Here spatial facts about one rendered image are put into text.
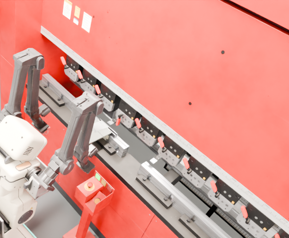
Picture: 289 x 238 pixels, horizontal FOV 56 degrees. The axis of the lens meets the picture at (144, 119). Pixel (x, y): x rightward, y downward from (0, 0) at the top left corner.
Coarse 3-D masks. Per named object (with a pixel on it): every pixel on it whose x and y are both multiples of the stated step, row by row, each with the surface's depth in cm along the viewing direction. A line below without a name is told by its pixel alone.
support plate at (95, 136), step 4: (96, 120) 209; (92, 132) 197; (96, 132) 199; (104, 132) 201; (108, 132) 203; (92, 136) 194; (96, 136) 195; (100, 136) 197; (104, 136) 199; (92, 140) 191; (96, 140) 194
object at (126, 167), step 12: (60, 108) 226; (60, 120) 219; (96, 144) 207; (96, 156) 203; (108, 156) 201; (132, 156) 209; (108, 168) 198; (120, 168) 196; (132, 168) 200; (120, 180) 193; (132, 180) 191; (132, 192) 189; (144, 192) 186; (156, 204) 181; (168, 216) 177; (180, 216) 180; (180, 228) 173
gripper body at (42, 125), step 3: (42, 120) 175; (33, 123) 178; (39, 123) 172; (42, 123) 175; (45, 123) 178; (36, 126) 174; (39, 126) 174; (42, 126) 176; (45, 126) 177; (48, 126) 177; (39, 129) 175; (42, 129) 175
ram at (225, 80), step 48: (48, 0) 198; (96, 0) 167; (144, 0) 145; (192, 0) 128; (96, 48) 181; (144, 48) 155; (192, 48) 136; (240, 48) 121; (288, 48) 109; (144, 96) 167; (192, 96) 145; (240, 96) 128; (288, 96) 115; (192, 144) 156; (240, 144) 136; (288, 144) 121; (240, 192) 145; (288, 192) 128
